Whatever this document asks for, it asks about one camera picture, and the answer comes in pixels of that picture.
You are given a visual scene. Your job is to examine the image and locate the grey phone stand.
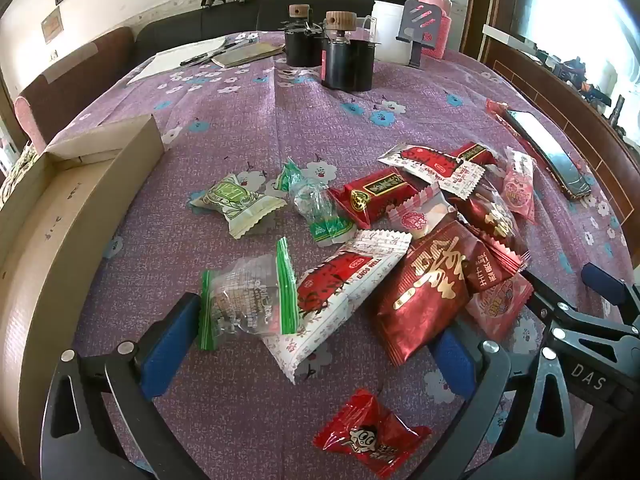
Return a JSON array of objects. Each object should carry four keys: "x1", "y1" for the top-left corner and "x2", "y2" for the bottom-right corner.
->
[{"x1": 396, "y1": 0, "x2": 451, "y2": 68}]

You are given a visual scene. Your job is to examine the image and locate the red bar packet green label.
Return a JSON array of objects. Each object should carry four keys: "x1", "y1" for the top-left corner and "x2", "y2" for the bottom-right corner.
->
[
  {"x1": 447, "y1": 141, "x2": 507, "y2": 167},
  {"x1": 327, "y1": 166, "x2": 426, "y2": 229}
]

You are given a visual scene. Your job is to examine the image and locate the black gadget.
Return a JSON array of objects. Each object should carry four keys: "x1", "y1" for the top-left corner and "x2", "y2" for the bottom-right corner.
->
[{"x1": 545, "y1": 54, "x2": 627, "y2": 127}]

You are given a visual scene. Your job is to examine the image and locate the dark red gold-print packet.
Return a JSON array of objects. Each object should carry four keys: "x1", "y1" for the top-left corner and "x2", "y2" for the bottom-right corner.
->
[{"x1": 375, "y1": 220, "x2": 472, "y2": 367}]

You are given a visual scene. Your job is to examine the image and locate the brown pink armchair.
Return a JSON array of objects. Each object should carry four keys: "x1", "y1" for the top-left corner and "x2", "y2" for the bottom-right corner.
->
[{"x1": 14, "y1": 26, "x2": 137, "y2": 150}]

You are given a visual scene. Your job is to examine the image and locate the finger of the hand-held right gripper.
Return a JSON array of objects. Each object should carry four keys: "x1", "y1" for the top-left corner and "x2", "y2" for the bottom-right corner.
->
[
  {"x1": 520, "y1": 270, "x2": 640, "y2": 350},
  {"x1": 580, "y1": 261, "x2": 640, "y2": 322}
]

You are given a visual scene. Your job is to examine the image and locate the small dark red packet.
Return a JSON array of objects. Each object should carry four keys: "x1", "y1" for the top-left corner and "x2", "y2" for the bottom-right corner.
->
[{"x1": 461, "y1": 237, "x2": 524, "y2": 294}]

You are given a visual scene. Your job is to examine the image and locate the white plastic container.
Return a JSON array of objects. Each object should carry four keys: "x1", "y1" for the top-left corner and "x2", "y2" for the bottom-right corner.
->
[{"x1": 372, "y1": 0, "x2": 418, "y2": 64}]

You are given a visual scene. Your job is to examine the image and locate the red cartoon-face candy packet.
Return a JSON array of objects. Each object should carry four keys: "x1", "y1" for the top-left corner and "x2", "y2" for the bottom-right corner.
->
[{"x1": 312, "y1": 389, "x2": 433, "y2": 479}]

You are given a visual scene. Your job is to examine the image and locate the black smartphone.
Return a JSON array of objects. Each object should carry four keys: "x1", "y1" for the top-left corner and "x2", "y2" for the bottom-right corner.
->
[{"x1": 502, "y1": 109, "x2": 592, "y2": 202}]

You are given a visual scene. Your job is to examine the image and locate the brown notebook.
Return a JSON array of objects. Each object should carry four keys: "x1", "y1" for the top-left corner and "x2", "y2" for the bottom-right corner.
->
[{"x1": 211, "y1": 40, "x2": 287, "y2": 69}]

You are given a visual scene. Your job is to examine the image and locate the black canister wooden cap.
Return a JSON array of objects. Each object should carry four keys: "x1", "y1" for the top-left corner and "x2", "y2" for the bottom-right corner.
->
[
  {"x1": 320, "y1": 10, "x2": 374, "y2": 92},
  {"x1": 284, "y1": 4, "x2": 322, "y2": 67}
]

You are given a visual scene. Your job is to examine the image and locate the green-edged clear snack packet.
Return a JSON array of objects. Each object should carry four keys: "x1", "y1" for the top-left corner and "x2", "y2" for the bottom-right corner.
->
[{"x1": 200, "y1": 237, "x2": 299, "y2": 352}]

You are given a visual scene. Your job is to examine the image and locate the brown wall plaque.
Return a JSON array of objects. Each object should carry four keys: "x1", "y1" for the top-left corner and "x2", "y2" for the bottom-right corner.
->
[{"x1": 41, "y1": 6, "x2": 64, "y2": 44}]

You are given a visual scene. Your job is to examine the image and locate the shallow cardboard box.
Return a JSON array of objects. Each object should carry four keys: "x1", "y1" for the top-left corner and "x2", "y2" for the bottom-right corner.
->
[{"x1": 0, "y1": 114, "x2": 166, "y2": 466}]

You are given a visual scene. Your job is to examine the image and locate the black sofa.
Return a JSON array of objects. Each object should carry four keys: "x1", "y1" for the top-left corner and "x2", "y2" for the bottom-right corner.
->
[{"x1": 134, "y1": 0, "x2": 417, "y2": 57}]

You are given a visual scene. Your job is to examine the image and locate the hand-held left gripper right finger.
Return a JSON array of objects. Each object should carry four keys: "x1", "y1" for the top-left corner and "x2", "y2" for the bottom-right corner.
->
[{"x1": 400, "y1": 321, "x2": 576, "y2": 480}]

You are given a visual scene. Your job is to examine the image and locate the small pink clear packet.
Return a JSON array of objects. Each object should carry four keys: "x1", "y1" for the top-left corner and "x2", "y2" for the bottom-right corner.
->
[{"x1": 502, "y1": 146, "x2": 537, "y2": 224}]

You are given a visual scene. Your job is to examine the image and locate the patterned throw blanket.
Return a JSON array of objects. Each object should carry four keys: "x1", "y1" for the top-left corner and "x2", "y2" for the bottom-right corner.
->
[{"x1": 0, "y1": 141, "x2": 40, "y2": 207}]

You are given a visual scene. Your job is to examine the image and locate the light green snack packet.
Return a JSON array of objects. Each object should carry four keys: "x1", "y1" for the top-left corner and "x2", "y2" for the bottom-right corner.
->
[{"x1": 189, "y1": 172, "x2": 288, "y2": 239}]

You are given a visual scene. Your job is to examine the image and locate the black pen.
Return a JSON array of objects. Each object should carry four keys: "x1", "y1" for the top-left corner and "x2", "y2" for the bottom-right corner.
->
[{"x1": 180, "y1": 42, "x2": 237, "y2": 67}]

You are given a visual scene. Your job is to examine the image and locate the white paper sheet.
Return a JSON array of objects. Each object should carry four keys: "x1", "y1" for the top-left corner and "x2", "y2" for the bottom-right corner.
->
[{"x1": 126, "y1": 35, "x2": 229, "y2": 86}]

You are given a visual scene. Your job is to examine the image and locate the clear green candy packet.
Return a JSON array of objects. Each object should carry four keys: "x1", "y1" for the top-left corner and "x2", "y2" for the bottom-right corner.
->
[{"x1": 275, "y1": 159, "x2": 358, "y2": 247}]

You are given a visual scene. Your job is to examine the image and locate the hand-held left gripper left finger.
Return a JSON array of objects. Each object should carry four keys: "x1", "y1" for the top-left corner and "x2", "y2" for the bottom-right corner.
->
[{"x1": 40, "y1": 292, "x2": 211, "y2": 480}]

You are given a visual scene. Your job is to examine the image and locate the white red snack packet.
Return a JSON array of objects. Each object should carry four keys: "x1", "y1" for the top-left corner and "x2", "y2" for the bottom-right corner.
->
[
  {"x1": 377, "y1": 143, "x2": 487, "y2": 197},
  {"x1": 262, "y1": 230, "x2": 412, "y2": 385}
]

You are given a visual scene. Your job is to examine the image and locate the pink thermos bottle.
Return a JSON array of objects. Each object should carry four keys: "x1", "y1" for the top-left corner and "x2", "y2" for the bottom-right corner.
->
[{"x1": 417, "y1": 0, "x2": 454, "y2": 59}]

